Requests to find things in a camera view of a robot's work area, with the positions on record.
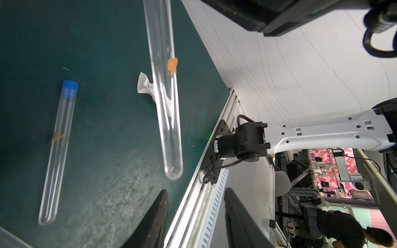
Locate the white slotted cable duct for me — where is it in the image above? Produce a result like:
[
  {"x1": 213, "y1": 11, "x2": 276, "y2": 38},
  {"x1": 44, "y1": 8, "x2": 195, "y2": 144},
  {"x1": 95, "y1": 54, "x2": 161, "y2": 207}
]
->
[{"x1": 196, "y1": 169, "x2": 229, "y2": 248}]

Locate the test tube with blue cap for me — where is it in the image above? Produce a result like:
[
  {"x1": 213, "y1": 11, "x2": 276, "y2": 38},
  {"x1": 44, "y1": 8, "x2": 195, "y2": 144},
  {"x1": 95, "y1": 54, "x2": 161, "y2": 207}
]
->
[{"x1": 38, "y1": 80, "x2": 78, "y2": 226}]

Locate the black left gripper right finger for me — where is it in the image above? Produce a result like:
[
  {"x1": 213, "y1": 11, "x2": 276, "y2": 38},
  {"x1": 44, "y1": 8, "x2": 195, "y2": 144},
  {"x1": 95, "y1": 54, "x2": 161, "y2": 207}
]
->
[{"x1": 224, "y1": 188, "x2": 274, "y2": 248}]

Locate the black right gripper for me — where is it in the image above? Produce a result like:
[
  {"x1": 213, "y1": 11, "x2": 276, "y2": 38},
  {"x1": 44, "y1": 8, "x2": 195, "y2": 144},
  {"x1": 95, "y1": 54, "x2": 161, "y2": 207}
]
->
[{"x1": 204, "y1": 0, "x2": 372, "y2": 37}]

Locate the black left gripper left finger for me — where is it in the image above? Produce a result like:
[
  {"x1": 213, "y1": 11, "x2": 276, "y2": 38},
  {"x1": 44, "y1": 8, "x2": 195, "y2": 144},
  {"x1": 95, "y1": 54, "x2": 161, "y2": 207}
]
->
[{"x1": 122, "y1": 190, "x2": 169, "y2": 248}]

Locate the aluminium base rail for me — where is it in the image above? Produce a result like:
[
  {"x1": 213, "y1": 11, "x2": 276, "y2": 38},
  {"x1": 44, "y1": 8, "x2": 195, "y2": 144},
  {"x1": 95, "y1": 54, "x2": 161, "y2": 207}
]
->
[{"x1": 164, "y1": 88, "x2": 241, "y2": 248}]

